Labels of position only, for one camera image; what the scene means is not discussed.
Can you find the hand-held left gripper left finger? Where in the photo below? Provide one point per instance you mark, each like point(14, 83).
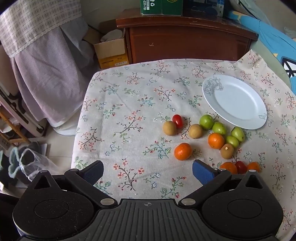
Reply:
point(93, 172)

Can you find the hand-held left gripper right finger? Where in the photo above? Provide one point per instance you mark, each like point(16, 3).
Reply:
point(203, 174)

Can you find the small orange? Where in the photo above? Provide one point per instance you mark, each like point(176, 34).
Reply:
point(229, 167)
point(216, 140)
point(182, 151)
point(253, 166)

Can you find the brown kiwi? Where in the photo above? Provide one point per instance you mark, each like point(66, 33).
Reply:
point(227, 151)
point(195, 131)
point(169, 128)

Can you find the red cherry tomato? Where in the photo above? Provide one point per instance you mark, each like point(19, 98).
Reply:
point(240, 166)
point(177, 121)

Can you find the green jujube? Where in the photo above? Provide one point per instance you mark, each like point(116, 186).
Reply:
point(232, 141)
point(238, 133)
point(219, 128)
point(206, 121)

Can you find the white oval plate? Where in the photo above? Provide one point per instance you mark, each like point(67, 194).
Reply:
point(235, 102)

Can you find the clear plastic bag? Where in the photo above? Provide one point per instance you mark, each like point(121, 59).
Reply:
point(39, 162)

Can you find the floral tablecloth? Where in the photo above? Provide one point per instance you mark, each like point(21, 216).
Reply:
point(138, 115)

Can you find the grey slippers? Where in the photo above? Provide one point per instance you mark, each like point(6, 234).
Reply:
point(11, 162)

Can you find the wooden rack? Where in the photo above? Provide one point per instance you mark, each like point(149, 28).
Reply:
point(13, 120)

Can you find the lilac cloth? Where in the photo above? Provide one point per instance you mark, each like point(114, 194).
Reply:
point(50, 76)

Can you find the open cardboard box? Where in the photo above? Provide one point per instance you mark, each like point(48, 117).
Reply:
point(111, 53)

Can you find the dark wooden cabinet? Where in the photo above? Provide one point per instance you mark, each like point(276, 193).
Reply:
point(185, 41)

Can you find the green bed sheet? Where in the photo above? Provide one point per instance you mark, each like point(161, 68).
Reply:
point(266, 55)

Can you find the blue plush pillow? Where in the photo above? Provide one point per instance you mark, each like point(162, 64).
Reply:
point(275, 39)

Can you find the checked cloth cover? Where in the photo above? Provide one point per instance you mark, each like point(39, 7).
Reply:
point(34, 23)

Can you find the dark blue carton box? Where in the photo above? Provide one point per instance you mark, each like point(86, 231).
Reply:
point(203, 7)

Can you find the grey-green pillow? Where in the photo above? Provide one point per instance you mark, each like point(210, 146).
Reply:
point(252, 9)

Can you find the green carton box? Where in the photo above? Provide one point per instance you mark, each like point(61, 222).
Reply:
point(161, 7)

